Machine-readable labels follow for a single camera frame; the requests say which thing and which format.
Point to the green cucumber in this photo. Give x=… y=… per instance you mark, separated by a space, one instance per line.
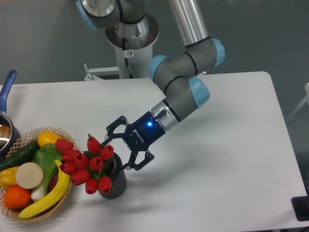
x=21 y=156

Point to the beige round slice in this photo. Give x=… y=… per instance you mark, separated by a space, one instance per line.
x=29 y=175

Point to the green bok choy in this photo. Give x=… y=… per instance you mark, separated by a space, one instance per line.
x=45 y=157

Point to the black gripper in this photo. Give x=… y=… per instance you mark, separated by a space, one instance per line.
x=144 y=133

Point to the blue handled saucepan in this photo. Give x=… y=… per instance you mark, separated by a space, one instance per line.
x=9 y=134

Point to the white frame at right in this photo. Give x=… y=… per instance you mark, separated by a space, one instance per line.
x=301 y=107

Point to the black device at edge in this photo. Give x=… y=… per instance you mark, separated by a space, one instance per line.
x=301 y=207

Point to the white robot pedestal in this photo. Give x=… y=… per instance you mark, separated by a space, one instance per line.
x=133 y=45

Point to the dark red vegetable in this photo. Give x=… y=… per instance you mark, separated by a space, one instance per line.
x=53 y=183

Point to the orange fruit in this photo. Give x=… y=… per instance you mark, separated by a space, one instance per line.
x=17 y=197

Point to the yellow bell pepper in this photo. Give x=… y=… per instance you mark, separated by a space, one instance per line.
x=7 y=177

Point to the red tulip bouquet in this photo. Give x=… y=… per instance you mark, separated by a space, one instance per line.
x=92 y=167

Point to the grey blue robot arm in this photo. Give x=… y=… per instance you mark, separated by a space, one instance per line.
x=176 y=78

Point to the dark grey ribbed vase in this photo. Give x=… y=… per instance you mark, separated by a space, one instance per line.
x=118 y=179

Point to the yellow banana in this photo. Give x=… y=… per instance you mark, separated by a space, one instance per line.
x=51 y=198

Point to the yellow lemon squash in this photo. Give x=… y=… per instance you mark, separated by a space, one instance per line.
x=47 y=137

